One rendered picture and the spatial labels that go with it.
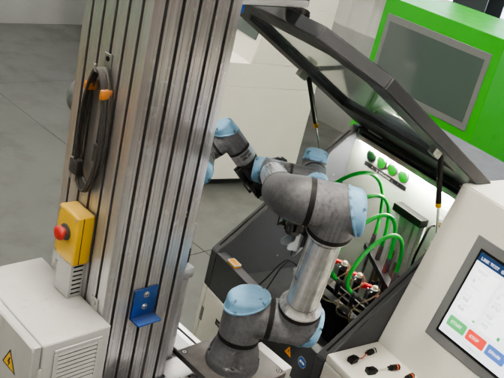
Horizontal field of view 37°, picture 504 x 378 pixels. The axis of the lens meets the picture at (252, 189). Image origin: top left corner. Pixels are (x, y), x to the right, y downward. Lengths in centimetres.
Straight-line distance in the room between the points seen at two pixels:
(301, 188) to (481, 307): 81
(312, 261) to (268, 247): 112
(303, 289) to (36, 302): 66
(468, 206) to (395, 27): 332
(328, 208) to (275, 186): 14
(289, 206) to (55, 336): 61
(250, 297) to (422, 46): 364
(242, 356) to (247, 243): 89
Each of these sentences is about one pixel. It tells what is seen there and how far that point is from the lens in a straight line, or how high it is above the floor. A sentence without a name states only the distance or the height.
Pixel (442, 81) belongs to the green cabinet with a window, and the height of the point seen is 122.
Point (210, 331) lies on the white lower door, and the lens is 292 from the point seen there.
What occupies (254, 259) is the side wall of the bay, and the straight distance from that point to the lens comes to 293.
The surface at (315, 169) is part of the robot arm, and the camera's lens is 213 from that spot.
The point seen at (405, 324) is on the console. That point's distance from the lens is 245.
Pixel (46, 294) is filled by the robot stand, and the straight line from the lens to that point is 192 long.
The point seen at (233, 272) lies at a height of 94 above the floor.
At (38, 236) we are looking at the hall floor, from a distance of 462.
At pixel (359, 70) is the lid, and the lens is 192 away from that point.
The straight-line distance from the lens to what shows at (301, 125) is 583.
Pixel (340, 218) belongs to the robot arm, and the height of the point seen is 161.
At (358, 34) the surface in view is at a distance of 746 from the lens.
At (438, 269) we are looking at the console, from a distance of 239.
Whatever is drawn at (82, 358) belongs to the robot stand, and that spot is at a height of 116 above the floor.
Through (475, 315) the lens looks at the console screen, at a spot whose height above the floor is 125.
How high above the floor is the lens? 231
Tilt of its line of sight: 24 degrees down
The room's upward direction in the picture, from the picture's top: 14 degrees clockwise
